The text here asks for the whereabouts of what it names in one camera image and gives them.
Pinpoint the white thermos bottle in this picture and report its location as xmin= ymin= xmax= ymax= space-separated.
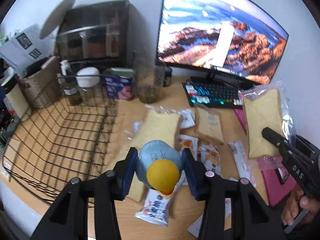
xmin=1 ymin=74 xmax=31 ymax=121

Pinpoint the white papers stack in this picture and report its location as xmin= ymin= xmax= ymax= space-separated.
xmin=1 ymin=24 xmax=54 ymax=79

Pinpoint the dark acrylic cosmetic cabinet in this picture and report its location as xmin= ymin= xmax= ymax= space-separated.
xmin=56 ymin=0 xmax=131 ymax=67

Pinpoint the beige woven storage basket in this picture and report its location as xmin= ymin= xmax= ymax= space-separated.
xmin=18 ymin=56 xmax=61 ymax=108

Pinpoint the pink desk mat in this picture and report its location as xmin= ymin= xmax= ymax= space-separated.
xmin=233 ymin=108 xmax=298 ymax=208

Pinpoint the cracker packet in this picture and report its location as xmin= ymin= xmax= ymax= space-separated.
xmin=197 ymin=143 xmax=222 ymax=176
xmin=135 ymin=189 xmax=173 ymax=226

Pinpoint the blue yellow duck toy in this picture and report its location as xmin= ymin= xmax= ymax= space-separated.
xmin=136 ymin=140 xmax=183 ymax=195

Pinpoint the RGB mechanical keyboard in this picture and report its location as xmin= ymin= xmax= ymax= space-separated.
xmin=182 ymin=82 xmax=242 ymax=109

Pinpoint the small white red sachet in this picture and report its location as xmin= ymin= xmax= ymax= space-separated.
xmin=228 ymin=141 xmax=256 ymax=187

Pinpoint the clear glass tea jar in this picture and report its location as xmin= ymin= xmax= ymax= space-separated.
xmin=132 ymin=51 xmax=165 ymax=103

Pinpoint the white lid glass jar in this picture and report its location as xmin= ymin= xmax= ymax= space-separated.
xmin=76 ymin=67 xmax=100 ymax=101

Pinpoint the small black jar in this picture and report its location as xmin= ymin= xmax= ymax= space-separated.
xmin=163 ymin=66 xmax=172 ymax=87

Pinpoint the curved computer monitor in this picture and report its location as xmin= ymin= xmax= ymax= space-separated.
xmin=156 ymin=0 xmax=289 ymax=85

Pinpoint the smartphone on mat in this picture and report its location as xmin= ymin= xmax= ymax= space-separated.
xmin=275 ymin=166 xmax=290 ymax=185

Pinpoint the blue luncheon meat can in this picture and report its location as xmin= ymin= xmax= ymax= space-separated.
xmin=103 ymin=68 xmax=136 ymax=101

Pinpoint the bagged bread slice with desiccant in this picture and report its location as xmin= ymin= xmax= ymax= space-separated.
xmin=195 ymin=104 xmax=225 ymax=145

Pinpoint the black wire basket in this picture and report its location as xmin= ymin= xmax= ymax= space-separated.
xmin=2 ymin=77 xmax=118 ymax=204

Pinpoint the pump dispenser bottle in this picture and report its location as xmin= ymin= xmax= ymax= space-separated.
xmin=58 ymin=60 xmax=82 ymax=106

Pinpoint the person's right hand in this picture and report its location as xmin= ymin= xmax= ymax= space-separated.
xmin=281 ymin=184 xmax=319 ymax=225

